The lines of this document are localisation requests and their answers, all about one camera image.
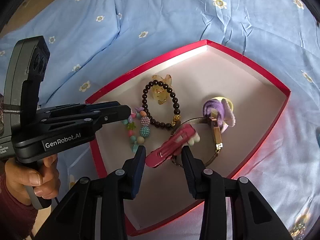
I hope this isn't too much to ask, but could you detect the colorful bead bracelet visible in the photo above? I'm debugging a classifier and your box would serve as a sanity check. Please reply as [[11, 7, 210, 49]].
[[121, 106, 152, 153]]

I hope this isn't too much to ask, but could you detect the gold wrist watch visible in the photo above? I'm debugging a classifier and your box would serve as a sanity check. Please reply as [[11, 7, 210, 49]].
[[171, 117, 223, 167]]

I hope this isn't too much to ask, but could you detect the black bead bracelet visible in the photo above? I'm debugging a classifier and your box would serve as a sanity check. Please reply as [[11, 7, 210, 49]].
[[141, 79, 182, 131]]

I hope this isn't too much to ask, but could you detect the pink hair clip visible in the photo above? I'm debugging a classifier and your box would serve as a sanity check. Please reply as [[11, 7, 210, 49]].
[[145, 124, 200, 168]]

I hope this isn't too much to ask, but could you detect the purple bow hair tie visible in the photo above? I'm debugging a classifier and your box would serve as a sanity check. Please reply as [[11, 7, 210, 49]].
[[202, 97, 237, 133]]

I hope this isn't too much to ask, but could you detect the left hand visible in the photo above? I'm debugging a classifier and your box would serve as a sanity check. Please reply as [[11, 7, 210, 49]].
[[5, 154, 61, 205]]

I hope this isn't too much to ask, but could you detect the gold butterfly hair clip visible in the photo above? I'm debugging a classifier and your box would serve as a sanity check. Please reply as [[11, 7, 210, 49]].
[[151, 74, 172, 105]]

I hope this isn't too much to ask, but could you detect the red shallow box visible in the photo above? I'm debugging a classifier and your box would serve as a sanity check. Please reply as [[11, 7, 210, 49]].
[[86, 40, 291, 237]]

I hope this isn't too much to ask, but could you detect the blue floral bed sheet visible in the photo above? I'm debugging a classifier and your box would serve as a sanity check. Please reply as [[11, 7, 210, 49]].
[[1, 0, 319, 239]]

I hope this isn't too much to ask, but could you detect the small gold ring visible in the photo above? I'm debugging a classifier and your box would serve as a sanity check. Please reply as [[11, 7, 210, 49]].
[[288, 219, 308, 235]]

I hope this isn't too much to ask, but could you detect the yellow hair tie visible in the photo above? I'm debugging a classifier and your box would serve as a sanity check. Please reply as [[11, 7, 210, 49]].
[[209, 95, 235, 113]]

